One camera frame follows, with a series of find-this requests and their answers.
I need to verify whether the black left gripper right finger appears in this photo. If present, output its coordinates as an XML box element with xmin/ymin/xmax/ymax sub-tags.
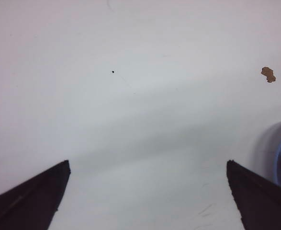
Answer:
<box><xmin>226</xmin><ymin>160</ymin><xmax>281</xmax><ymax>230</ymax></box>

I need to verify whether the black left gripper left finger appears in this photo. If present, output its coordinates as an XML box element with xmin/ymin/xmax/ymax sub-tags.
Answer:
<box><xmin>0</xmin><ymin>160</ymin><xmax>71</xmax><ymax>230</ymax></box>

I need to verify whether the small brown chip mark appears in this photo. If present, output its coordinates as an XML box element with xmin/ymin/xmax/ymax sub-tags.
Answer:
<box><xmin>261</xmin><ymin>67</ymin><xmax>276</xmax><ymax>83</ymax></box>

